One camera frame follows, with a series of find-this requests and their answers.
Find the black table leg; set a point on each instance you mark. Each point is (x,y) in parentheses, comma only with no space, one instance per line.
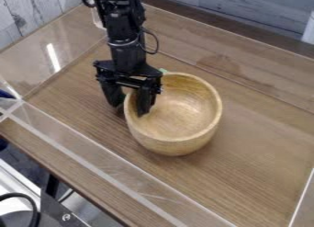
(52,186)

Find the brown wooden bowl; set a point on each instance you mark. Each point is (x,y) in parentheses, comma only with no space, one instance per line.
(182,121)

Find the grey metal bracket with screw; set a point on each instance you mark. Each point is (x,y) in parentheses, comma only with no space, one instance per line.
(56,216)

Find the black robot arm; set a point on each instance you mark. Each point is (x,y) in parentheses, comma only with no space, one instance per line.
(131,41)

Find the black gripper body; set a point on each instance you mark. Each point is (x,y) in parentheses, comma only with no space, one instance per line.
(127,68)

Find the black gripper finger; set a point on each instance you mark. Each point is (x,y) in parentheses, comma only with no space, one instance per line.
(146,98)
(114,93)

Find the clear acrylic front wall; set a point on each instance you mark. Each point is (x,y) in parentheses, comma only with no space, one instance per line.
(139,200)

